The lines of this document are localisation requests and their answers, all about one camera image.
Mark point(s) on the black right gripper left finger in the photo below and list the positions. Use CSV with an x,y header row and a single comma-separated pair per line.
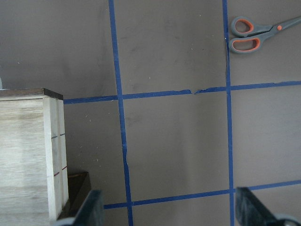
x,y
91,212

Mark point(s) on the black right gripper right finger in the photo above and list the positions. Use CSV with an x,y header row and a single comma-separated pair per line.
x,y
250,211

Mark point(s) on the grey orange scissors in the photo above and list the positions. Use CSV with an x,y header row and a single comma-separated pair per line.
x,y
256,34

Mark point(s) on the light wooden drawer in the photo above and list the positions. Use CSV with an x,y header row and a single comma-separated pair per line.
x,y
33,166

